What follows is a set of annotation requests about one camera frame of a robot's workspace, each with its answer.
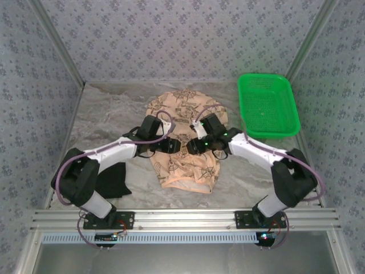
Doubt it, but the peach printed t-shirt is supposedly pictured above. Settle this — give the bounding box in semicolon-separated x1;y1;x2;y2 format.
145;88;230;195

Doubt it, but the green plastic mesh basket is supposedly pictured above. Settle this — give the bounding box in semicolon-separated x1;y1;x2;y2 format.
237;73;302;140

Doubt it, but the black folded cloth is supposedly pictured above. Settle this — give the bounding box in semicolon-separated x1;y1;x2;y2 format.
95;162;132;200

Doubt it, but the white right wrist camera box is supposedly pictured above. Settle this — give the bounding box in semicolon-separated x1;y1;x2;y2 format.
190;120;208;140

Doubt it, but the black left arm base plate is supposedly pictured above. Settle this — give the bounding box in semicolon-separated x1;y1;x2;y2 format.
83;211;135;230

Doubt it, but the aluminium mounting rail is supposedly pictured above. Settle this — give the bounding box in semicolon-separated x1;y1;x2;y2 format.
30;208;342;232

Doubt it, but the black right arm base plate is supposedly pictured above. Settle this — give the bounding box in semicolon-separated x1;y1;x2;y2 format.
234;210;287;230

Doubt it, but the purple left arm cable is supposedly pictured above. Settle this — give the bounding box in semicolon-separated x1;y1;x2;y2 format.
54;110;175;251

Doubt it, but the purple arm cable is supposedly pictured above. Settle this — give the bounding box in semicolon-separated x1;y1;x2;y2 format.
54;110;175;251
195;103;326;249

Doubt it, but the white slotted cable duct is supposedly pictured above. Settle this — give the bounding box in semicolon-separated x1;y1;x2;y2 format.
41;231;263;244

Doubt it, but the aluminium frame post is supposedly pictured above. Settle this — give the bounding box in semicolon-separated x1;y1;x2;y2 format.
28;0;86;88
282;0;342;88

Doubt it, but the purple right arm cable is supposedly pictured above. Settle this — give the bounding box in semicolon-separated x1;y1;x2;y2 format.
195;103;326;249

